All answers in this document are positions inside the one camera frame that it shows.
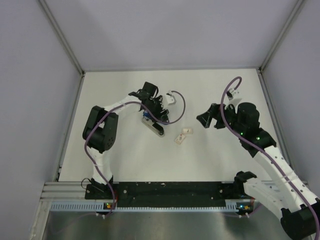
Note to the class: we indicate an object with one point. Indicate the blue stapler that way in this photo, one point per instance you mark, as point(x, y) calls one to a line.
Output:
point(148, 121)

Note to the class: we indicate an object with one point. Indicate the small white staple box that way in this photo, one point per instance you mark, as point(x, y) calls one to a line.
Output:
point(187, 131)

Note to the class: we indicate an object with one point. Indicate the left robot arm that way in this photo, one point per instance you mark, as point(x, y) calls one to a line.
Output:
point(101, 128)

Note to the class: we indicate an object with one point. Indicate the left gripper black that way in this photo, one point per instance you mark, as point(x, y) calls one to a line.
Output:
point(160, 108)

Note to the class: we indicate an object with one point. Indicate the aluminium frame rail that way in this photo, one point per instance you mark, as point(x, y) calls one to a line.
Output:
point(64, 191)

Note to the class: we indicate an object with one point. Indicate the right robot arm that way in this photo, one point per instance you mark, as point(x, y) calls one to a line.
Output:
point(296, 206)

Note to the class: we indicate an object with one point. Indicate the white cable duct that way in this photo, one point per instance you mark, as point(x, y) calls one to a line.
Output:
point(77, 206)

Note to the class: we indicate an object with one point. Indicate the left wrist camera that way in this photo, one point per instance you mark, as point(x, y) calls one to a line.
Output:
point(170, 98)

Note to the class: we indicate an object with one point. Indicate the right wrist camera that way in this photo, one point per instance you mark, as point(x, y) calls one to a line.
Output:
point(234, 97)

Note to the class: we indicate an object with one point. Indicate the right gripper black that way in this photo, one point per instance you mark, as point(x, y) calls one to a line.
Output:
point(206, 118)

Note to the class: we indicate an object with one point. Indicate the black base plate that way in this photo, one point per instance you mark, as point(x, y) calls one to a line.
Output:
point(178, 194)

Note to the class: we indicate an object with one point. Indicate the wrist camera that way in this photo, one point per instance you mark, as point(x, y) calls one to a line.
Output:
point(170, 98)
point(234, 97)

